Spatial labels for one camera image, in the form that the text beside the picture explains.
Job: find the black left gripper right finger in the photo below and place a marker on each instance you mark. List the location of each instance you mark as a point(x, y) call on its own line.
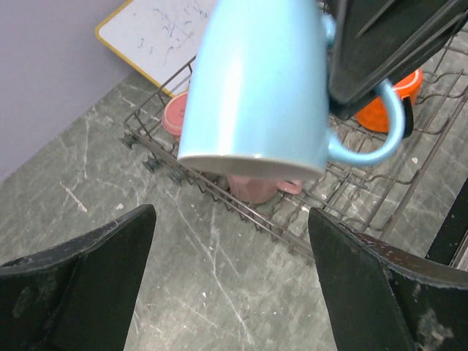
point(380, 297)

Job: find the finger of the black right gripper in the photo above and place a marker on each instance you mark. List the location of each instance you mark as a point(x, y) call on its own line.
point(376, 40)

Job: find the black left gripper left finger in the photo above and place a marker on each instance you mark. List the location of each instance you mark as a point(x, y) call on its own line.
point(81, 294)

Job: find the light blue mug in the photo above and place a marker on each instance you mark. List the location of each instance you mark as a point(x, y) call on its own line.
point(258, 101)

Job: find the pink faceted mug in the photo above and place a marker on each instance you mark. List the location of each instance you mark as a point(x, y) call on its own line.
point(258, 191)

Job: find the pink patterned mug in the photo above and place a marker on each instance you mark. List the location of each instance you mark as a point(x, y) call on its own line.
point(173, 115)

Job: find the yellow framed whiteboard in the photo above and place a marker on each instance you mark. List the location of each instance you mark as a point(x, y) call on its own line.
point(157, 38)

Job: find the grey wire dish rack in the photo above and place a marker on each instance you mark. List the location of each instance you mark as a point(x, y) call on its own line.
point(403, 201)

